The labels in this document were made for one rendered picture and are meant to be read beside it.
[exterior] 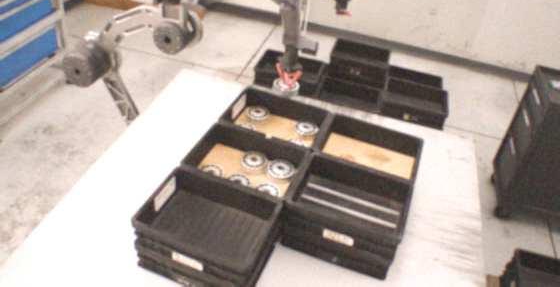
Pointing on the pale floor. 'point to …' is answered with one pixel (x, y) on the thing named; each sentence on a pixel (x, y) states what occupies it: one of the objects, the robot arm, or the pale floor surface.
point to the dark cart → (531, 152)
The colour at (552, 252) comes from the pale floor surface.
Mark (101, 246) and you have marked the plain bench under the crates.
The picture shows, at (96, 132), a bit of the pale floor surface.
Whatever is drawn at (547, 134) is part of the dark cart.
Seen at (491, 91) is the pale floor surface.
